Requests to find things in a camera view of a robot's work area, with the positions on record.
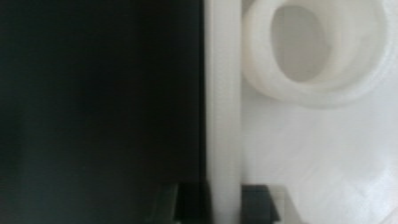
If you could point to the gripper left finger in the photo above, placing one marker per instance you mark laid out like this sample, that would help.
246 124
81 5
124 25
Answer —
181 204

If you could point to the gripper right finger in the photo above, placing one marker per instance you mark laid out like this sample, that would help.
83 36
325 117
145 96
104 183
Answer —
259 206

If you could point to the white square tabletop part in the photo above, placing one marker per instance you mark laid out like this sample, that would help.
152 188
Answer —
303 108

